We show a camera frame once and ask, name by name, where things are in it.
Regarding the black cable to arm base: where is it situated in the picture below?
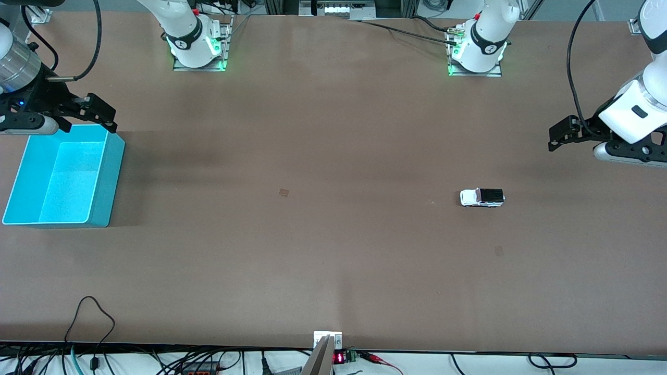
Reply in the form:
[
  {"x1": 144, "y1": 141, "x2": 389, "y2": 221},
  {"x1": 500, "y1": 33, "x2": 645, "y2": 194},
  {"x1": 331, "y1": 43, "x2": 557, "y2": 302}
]
[{"x1": 360, "y1": 16, "x2": 460, "y2": 45}]

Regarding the grey aluminium mount bar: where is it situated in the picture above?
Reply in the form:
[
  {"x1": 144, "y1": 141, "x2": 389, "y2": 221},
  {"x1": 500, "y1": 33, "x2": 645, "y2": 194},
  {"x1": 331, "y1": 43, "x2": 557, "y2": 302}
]
[{"x1": 301, "y1": 335, "x2": 336, "y2": 375}]

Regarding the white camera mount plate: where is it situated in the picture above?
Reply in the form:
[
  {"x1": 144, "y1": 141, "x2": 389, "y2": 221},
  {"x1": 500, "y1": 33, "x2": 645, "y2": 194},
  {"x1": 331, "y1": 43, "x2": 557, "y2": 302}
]
[{"x1": 313, "y1": 331, "x2": 343, "y2": 350}]

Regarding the turquoise plastic bin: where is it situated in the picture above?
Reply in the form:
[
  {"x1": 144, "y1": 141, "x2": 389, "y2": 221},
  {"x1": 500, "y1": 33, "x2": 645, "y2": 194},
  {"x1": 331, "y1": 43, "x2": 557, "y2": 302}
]
[{"x1": 2, "y1": 124, "x2": 126, "y2": 229}]

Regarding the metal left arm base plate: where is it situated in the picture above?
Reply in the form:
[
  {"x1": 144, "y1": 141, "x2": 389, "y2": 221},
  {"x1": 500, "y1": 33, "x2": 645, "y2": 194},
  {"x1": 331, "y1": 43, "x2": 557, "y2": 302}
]
[{"x1": 447, "y1": 26, "x2": 503, "y2": 78}]

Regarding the lit control box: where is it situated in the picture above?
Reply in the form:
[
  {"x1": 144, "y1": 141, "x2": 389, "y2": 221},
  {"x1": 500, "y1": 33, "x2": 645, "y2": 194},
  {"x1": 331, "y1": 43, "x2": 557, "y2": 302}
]
[{"x1": 298, "y1": 0, "x2": 377, "y2": 21}]

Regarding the red clip lead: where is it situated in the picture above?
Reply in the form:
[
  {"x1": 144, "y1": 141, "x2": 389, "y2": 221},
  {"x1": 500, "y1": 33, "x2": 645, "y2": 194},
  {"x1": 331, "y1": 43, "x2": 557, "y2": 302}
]
[{"x1": 359, "y1": 351, "x2": 405, "y2": 375}]

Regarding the thin black looped cable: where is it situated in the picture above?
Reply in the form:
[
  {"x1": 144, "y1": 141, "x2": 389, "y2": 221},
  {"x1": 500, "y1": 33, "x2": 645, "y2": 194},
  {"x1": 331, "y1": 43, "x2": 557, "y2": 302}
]
[{"x1": 64, "y1": 295, "x2": 116, "y2": 371}]

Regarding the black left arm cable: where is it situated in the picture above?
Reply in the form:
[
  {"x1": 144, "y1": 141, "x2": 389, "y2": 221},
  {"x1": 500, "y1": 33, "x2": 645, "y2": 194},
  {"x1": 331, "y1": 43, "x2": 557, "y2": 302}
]
[{"x1": 566, "y1": 0, "x2": 616, "y2": 139}]

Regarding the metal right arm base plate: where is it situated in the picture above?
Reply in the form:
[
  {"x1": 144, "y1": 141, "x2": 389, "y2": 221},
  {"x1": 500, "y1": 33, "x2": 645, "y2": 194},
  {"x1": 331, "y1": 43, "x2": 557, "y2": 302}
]
[{"x1": 172, "y1": 15, "x2": 233, "y2": 72}]

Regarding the white jeep toy black roof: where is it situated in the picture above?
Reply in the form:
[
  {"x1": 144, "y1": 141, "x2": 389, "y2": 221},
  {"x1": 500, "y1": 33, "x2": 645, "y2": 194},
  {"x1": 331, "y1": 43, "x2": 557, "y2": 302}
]
[{"x1": 460, "y1": 187, "x2": 505, "y2": 208}]

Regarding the black coiled cable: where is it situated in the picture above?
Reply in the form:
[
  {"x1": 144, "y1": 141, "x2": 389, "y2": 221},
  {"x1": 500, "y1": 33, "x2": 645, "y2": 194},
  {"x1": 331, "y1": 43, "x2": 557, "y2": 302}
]
[{"x1": 450, "y1": 353, "x2": 578, "y2": 375}]

